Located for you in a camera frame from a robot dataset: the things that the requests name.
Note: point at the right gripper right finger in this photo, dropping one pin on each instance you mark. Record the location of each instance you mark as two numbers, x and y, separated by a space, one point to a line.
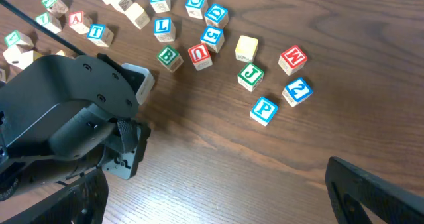
351 189

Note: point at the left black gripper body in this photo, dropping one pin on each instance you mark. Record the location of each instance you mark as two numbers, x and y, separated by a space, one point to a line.
124 148

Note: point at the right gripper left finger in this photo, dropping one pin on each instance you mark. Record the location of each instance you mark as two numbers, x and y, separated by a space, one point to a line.
81 202

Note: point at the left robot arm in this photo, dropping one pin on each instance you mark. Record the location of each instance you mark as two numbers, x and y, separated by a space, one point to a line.
63 116

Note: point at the green B block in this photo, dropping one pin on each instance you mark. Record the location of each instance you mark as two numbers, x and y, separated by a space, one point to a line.
170 58

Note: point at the blue T block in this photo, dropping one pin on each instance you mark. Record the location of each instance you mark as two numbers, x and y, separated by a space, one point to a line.
100 35

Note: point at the red U block tilted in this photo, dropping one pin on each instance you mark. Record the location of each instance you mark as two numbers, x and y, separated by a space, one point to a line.
200 56

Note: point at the yellow block centre left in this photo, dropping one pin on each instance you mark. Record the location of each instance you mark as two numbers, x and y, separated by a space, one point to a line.
65 54

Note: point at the blue 2 block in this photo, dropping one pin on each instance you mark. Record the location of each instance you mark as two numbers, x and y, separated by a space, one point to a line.
296 92

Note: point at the blue P block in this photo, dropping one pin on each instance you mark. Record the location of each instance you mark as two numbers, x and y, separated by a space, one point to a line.
263 111

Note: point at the yellow Q block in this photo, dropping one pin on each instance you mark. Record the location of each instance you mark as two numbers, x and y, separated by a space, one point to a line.
137 15

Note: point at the red A block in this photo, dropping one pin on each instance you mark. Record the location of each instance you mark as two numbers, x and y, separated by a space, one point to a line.
80 22

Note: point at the blue 5 block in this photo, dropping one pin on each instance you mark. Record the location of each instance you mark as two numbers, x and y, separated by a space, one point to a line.
213 37

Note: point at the green J block right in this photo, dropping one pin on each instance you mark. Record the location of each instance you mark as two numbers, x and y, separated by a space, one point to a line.
250 76

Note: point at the green j block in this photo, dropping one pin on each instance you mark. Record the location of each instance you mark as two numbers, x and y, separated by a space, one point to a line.
55 7
250 76

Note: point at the red M block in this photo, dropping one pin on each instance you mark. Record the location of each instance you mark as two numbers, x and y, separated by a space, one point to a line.
292 60

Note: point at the yellow block far left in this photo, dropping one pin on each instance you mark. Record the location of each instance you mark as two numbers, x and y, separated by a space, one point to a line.
3 75

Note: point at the yellow block beside V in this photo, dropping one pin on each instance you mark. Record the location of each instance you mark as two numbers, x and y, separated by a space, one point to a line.
13 54

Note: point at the green 7 block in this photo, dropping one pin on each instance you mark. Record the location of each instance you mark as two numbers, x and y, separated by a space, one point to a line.
50 22

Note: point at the plain picture block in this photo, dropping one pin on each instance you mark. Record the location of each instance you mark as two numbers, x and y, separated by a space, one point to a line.
26 59

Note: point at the yellow K block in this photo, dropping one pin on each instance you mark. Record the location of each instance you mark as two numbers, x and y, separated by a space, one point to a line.
246 49

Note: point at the blue D block tilted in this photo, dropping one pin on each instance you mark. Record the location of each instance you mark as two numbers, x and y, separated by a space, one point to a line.
216 16

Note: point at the green V block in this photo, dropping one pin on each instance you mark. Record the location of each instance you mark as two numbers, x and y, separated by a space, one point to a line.
18 38

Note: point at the green J block left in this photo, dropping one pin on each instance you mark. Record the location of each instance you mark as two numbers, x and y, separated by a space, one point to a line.
55 7

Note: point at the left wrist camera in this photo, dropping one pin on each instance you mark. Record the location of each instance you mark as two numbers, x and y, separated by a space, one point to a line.
140 79

